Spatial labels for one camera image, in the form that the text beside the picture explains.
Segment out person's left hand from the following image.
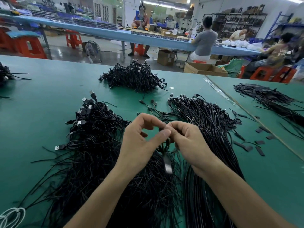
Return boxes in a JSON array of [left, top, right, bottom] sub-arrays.
[[114, 113, 172, 181]]

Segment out person's right hand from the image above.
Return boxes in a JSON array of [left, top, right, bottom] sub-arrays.
[[165, 120, 221, 181]]

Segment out single black cable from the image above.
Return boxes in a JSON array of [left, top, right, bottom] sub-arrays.
[[159, 137, 175, 175]]

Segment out bundle of long black cables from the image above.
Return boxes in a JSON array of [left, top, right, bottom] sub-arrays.
[[138, 94, 245, 228]]

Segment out small cluster of knotted cables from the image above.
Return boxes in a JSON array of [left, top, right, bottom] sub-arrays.
[[54, 91, 131, 152]]

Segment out heap of black cables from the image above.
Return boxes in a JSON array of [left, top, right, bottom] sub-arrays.
[[98, 60, 168, 93], [0, 61, 30, 86]]

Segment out pile of black cables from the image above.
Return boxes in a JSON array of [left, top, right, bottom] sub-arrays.
[[16, 99, 188, 228]]

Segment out spread of straight black cables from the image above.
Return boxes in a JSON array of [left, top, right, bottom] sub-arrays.
[[234, 83, 304, 129]]

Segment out person's right forearm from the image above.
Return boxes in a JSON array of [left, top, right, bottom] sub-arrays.
[[205, 166, 295, 228]]

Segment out person's left forearm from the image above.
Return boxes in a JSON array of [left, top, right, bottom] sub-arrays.
[[64, 166, 138, 228]]

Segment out scattered dark tie pieces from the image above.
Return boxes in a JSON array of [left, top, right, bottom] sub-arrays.
[[231, 110, 276, 157]]

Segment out open cardboard box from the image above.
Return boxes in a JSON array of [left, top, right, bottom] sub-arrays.
[[184, 62, 229, 76]]

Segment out green bag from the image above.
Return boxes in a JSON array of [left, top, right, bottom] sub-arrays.
[[221, 58, 247, 76]]

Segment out small cardboard box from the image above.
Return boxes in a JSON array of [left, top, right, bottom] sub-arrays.
[[157, 49, 177, 66]]

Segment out red plastic stool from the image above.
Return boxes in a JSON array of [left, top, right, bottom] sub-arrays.
[[134, 43, 146, 56], [250, 66, 297, 84], [0, 27, 15, 52], [66, 30, 83, 49]]

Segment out grey floor fan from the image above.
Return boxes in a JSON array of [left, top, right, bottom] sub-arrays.
[[83, 40, 103, 64]]

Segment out pile of white bags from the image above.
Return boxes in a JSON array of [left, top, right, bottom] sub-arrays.
[[222, 39, 262, 52]]

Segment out long blue workbench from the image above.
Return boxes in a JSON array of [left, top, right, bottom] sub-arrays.
[[0, 14, 261, 57]]

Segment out metal storage shelf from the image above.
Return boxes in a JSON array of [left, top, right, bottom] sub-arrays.
[[209, 4, 268, 40]]

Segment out white pillar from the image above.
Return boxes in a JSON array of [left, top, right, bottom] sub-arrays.
[[123, 0, 141, 28]]

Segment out red stool with blue seat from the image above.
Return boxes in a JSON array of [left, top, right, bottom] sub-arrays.
[[6, 30, 48, 59]]

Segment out blue metal rack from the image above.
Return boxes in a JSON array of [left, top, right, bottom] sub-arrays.
[[265, 12, 304, 41]]

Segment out bunch of white wire rings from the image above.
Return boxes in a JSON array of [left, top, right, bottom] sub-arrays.
[[0, 207, 27, 228]]

